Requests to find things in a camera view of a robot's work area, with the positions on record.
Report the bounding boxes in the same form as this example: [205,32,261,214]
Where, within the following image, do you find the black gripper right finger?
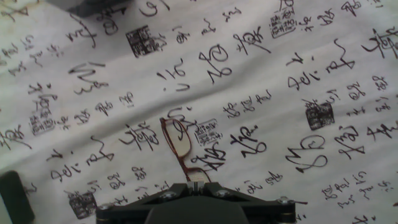
[196,180,297,224]

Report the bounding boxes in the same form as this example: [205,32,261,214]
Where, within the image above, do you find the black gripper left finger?
[96,180,197,224]

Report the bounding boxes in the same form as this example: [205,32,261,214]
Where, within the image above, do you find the brown thin-frame glasses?
[159,117,212,184]

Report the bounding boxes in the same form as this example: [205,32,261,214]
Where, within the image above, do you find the beige calligraphy print tablecloth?
[0,0,398,224]

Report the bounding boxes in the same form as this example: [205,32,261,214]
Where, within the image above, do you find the grey box flat red button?
[46,0,133,18]

